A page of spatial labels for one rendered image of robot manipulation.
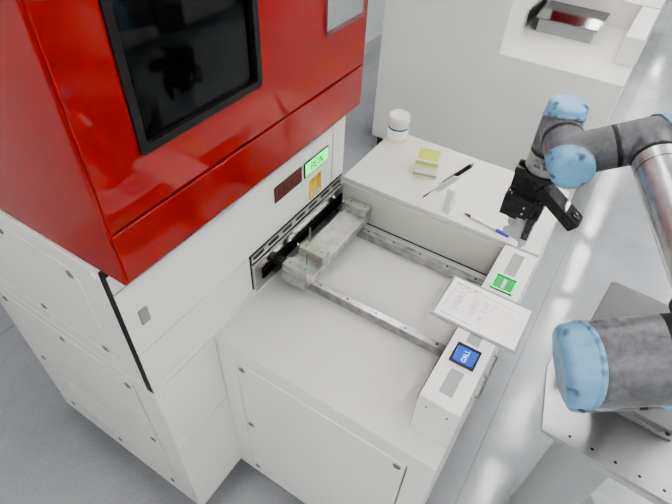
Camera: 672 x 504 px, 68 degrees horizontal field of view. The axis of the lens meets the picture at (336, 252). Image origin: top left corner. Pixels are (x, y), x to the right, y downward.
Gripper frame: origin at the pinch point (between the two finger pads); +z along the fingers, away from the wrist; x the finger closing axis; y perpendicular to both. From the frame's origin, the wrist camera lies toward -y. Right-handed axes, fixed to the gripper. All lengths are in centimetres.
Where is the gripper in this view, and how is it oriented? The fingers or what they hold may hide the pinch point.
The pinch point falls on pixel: (523, 244)
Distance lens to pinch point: 124.3
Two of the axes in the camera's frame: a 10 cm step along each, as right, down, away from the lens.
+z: -0.4, 7.1, 7.0
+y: -8.4, -4.0, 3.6
